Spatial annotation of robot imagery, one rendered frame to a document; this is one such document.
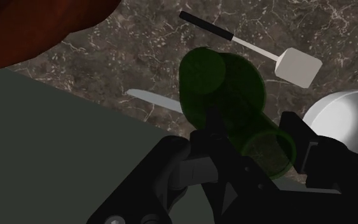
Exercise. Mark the white bowl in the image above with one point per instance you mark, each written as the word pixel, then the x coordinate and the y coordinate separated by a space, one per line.
pixel 346 118

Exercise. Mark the dark green glass bottle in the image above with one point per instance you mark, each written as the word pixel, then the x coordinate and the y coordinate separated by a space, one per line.
pixel 228 86

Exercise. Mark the dark red rounded object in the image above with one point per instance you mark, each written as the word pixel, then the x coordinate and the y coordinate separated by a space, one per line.
pixel 26 24

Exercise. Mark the grey robot stand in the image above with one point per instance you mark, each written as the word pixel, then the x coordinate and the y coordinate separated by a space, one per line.
pixel 42 139

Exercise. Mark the grey knife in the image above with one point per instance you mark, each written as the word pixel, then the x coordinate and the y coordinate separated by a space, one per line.
pixel 154 98

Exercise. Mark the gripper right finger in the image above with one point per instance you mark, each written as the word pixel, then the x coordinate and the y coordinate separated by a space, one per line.
pixel 327 161

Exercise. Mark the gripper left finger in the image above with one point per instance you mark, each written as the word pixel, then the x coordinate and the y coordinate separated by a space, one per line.
pixel 172 173

